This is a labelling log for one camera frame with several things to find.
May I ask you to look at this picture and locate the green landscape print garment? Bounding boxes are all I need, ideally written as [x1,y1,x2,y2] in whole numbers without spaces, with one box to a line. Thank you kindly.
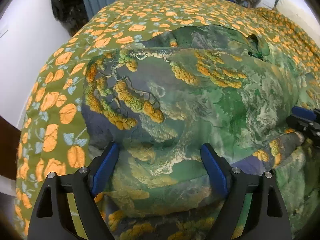
[81,25,319,239]

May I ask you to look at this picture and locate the green orange floral bedspread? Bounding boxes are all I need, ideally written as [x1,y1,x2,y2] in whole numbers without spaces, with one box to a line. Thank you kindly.
[14,0,319,239]

